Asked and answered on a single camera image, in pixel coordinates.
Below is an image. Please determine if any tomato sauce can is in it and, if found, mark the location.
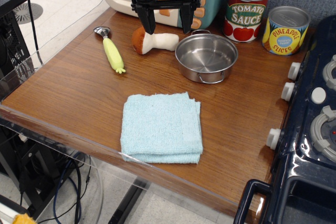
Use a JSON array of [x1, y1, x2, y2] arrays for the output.
[[223, 0, 268, 42]]

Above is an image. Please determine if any light blue folded cloth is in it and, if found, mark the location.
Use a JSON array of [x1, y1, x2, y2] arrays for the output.
[[120, 92, 203, 164]]

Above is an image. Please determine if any pineapple slices can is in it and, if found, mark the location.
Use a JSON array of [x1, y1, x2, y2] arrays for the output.
[[262, 6, 311, 56]]

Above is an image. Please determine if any plush brown white mushroom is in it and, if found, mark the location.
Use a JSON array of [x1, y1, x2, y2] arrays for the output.
[[131, 27, 180, 55]]

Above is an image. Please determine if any clear acrylic table guard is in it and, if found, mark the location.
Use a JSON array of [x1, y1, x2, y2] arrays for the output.
[[1, 9, 240, 210]]

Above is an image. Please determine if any dark blue toy stove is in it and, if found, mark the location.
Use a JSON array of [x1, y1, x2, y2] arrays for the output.
[[234, 16, 335, 223]]

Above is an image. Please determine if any stainless steel two-handled pan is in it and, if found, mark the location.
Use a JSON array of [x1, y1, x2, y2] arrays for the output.
[[175, 30, 238, 84]]

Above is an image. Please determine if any black computer tower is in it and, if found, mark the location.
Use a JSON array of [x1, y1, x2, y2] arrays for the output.
[[1, 11, 34, 79]]

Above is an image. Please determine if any spoon with yellow-green handle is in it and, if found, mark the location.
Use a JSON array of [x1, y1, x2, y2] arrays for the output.
[[93, 26, 126, 74]]

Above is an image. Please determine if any blue cable under table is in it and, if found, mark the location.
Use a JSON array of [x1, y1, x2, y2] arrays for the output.
[[52, 153, 82, 224]]

